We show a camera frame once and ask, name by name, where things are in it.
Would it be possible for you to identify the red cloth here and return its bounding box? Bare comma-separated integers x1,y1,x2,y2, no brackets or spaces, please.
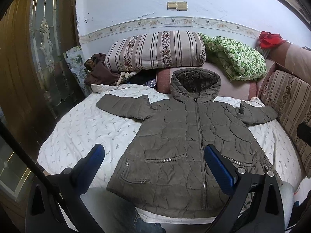
259,31,286,49

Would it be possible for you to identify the green white patterned blanket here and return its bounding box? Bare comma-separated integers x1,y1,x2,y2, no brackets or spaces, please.
198,33,267,81

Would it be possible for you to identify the black cable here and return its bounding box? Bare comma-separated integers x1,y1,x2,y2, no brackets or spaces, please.
0,121,105,233

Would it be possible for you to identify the pink bed headboard pad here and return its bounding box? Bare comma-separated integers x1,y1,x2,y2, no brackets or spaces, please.
268,42,311,85

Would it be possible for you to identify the beige wall switch plate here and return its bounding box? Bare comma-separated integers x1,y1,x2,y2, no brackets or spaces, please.
167,2,188,11

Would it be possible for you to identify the olive quilted hooded jacket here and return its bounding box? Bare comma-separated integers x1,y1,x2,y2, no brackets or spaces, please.
96,68,278,218

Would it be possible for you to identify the person's blue jeans leg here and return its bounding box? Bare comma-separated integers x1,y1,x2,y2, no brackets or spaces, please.
80,187,165,233

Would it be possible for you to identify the floral patterned board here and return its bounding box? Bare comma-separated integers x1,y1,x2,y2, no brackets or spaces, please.
63,45,92,97

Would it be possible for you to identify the striped floral folded quilt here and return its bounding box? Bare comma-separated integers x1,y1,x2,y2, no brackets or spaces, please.
104,30,206,73

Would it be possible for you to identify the pink folded blanket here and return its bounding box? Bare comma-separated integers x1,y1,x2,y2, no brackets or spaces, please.
156,59,277,100

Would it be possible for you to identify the brown striped side cushion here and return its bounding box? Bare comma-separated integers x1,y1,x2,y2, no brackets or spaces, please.
260,70,311,177

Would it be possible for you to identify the wooden glass-panel door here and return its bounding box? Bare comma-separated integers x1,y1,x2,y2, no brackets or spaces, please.
0,0,84,214

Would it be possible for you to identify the dark brown clothes pile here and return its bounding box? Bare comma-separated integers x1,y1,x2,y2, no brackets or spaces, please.
84,53,120,86

